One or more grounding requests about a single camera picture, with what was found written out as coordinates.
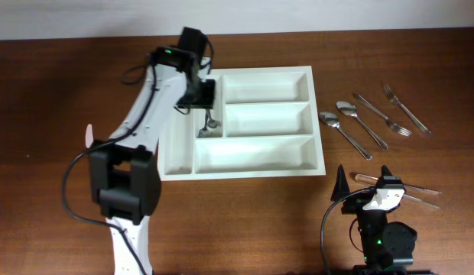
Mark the steel spoon tray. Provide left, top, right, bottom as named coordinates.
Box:
left=319, top=111, right=372, bottom=160

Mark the white plastic cutlery tray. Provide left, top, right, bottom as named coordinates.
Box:
left=157, top=66, right=326, bottom=181

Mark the steel fork tines down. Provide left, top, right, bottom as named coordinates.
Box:
left=352, top=93, right=412, bottom=137

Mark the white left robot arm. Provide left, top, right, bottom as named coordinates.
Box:
left=88, top=27, right=326, bottom=274

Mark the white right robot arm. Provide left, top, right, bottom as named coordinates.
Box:
left=331, top=166, right=417, bottom=275

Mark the pink plastic knife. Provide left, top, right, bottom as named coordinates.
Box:
left=85, top=124, right=94, bottom=148

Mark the steel fork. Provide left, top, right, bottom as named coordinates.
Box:
left=384, top=85, right=432, bottom=134

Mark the small dark teaspoon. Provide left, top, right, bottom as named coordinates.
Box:
left=206, top=109, right=221, bottom=128
left=198, top=109, right=210, bottom=138

